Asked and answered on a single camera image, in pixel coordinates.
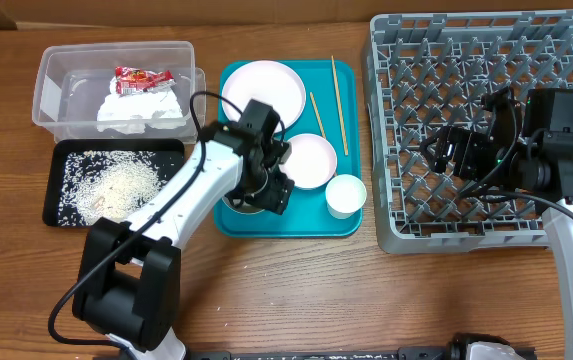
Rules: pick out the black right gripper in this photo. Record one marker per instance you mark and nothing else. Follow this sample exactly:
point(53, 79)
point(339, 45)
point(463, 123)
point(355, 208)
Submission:
point(467, 144)

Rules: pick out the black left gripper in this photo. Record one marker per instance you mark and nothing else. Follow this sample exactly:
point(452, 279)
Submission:
point(275, 198)

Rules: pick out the small grey rice bowl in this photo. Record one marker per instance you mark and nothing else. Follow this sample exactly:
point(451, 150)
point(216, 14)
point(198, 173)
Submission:
point(240, 207)

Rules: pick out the white paper cup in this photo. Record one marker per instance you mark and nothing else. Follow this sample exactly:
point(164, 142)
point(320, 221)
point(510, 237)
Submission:
point(345, 194)

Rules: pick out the white napkin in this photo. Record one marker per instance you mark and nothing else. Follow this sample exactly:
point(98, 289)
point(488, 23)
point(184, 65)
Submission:
point(159, 110)

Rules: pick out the red snack wrapper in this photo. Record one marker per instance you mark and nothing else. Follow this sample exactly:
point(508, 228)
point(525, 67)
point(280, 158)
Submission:
point(131, 81)

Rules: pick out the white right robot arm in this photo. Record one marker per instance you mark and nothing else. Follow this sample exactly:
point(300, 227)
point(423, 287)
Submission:
point(527, 154)

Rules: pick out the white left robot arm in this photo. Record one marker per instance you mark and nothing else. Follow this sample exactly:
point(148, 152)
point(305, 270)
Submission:
point(128, 287)

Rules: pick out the white bowl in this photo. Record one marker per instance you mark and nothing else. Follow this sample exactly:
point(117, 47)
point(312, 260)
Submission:
point(312, 161)

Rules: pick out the wooden chopstick left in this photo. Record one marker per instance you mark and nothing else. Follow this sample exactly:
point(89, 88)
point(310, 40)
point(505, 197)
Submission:
point(319, 120)

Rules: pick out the wooden chopstick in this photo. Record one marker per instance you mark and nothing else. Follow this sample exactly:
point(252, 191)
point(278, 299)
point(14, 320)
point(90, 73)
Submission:
point(319, 120)
point(339, 106)

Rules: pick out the wooden chopstick right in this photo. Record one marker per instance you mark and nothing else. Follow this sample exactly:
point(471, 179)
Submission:
point(339, 106)

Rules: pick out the large white plate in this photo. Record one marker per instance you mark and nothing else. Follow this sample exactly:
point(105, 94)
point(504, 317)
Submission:
point(270, 82)

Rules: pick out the teal serving tray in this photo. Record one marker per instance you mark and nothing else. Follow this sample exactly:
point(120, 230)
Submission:
point(307, 215)

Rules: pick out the pile of rice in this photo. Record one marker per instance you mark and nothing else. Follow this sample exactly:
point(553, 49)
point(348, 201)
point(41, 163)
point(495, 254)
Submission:
point(110, 184)

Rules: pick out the black tray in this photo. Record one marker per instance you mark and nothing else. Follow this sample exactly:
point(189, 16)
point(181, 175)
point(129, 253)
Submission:
point(65, 147)

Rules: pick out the clear plastic bin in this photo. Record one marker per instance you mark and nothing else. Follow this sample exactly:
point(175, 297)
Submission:
point(73, 80)

